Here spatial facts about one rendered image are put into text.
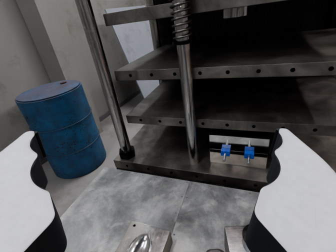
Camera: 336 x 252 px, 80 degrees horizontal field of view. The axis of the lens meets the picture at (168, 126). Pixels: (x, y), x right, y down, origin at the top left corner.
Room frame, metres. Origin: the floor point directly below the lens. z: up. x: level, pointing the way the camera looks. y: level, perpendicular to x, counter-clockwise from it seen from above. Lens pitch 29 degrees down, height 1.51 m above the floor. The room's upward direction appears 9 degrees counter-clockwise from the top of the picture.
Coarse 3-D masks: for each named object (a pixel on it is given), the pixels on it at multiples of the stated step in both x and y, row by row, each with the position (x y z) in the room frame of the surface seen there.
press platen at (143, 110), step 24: (168, 96) 1.21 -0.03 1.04; (216, 96) 1.09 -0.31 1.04; (240, 96) 1.04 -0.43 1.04; (264, 96) 0.99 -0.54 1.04; (288, 96) 0.95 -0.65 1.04; (312, 96) 0.91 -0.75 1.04; (144, 120) 0.99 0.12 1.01; (168, 120) 0.93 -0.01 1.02; (216, 120) 0.83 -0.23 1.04; (240, 120) 0.78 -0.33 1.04; (264, 120) 0.75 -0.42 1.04; (288, 120) 0.72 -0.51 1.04; (312, 120) 0.69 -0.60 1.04
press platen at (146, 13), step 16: (192, 0) 0.89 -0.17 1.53; (208, 0) 0.86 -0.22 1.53; (224, 0) 0.84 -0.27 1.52; (240, 0) 0.82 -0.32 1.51; (256, 0) 0.79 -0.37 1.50; (272, 0) 0.77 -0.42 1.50; (112, 16) 1.04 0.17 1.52; (128, 16) 1.01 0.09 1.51; (144, 16) 0.98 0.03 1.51; (160, 16) 0.95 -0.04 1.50
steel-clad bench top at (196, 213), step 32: (96, 192) 0.72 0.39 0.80; (128, 192) 0.69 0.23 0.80; (160, 192) 0.66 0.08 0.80; (192, 192) 0.63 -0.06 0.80; (224, 192) 0.60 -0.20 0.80; (256, 192) 0.58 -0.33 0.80; (64, 224) 0.57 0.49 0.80; (96, 224) 0.55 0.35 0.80; (128, 224) 0.52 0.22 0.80; (160, 224) 0.50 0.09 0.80; (192, 224) 0.48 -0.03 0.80; (224, 224) 0.46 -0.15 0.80
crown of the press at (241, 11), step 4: (232, 8) 1.04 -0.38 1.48; (236, 8) 1.04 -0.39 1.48; (240, 8) 1.04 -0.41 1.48; (244, 8) 1.04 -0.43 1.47; (224, 12) 1.08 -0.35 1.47; (228, 12) 1.06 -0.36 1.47; (232, 12) 1.05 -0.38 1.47; (236, 12) 1.04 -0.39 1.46; (240, 12) 1.04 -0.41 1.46; (244, 12) 1.04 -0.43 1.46; (224, 16) 1.08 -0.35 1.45; (228, 16) 1.06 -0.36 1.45; (232, 16) 1.04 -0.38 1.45; (236, 16) 1.04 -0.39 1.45
